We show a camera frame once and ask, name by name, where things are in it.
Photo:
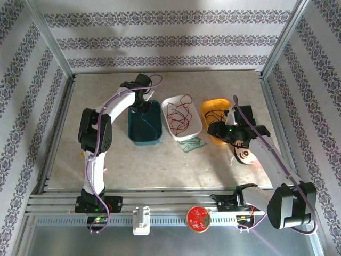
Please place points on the round red disc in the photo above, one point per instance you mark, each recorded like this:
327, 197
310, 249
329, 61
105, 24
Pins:
198, 219

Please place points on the yellow plastic tray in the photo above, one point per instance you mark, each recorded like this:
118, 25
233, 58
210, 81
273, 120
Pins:
213, 105

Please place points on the small circuit board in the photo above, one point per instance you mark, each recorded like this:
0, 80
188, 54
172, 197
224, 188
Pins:
97, 220
245, 218

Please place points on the aluminium frame post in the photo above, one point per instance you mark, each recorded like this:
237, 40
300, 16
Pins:
286, 40
48, 40

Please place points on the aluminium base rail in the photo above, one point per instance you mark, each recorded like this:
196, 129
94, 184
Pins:
173, 200

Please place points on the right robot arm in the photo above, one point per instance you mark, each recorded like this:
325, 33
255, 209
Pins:
266, 157

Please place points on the white plastic tray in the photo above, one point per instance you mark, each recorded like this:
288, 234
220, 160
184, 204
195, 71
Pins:
196, 121

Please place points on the teal plastic tray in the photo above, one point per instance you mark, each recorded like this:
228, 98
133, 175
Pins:
138, 133

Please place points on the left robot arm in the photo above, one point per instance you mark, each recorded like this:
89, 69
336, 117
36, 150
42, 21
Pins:
94, 170

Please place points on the round panda face fan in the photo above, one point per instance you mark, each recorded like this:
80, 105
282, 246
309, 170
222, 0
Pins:
243, 156

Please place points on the white plastic bracket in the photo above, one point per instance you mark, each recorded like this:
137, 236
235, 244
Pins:
141, 220

